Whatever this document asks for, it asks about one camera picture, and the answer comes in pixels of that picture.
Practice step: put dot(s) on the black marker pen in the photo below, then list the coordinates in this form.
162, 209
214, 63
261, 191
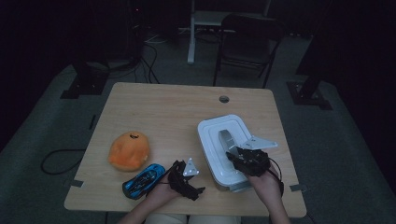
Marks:
92, 122

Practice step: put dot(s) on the dark equipment tower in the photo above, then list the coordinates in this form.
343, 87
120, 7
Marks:
135, 31

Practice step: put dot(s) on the person's right hand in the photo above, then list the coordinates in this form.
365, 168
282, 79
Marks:
264, 186

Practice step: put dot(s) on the person's left hand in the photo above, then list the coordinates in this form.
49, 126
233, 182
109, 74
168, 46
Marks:
162, 191

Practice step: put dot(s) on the black stand base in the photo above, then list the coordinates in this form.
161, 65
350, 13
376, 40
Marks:
84, 84
308, 96

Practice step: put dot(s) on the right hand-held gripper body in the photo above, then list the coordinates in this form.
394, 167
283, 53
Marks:
253, 161

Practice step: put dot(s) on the blue toy car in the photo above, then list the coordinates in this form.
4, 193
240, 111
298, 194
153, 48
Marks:
143, 182

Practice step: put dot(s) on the person's right leg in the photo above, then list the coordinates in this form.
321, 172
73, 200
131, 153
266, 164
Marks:
214, 219

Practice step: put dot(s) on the orange plush toy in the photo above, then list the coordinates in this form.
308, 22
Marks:
129, 152

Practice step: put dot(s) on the translucent grey storage box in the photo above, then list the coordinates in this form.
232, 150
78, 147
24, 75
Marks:
235, 187

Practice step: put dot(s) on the white box lid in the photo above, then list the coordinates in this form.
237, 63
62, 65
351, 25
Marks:
219, 152

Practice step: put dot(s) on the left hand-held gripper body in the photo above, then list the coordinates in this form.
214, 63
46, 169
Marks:
180, 179

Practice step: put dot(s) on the white desk frame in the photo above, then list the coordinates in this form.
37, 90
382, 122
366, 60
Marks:
193, 37

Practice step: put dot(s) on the black folding chair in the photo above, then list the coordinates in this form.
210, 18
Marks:
249, 46

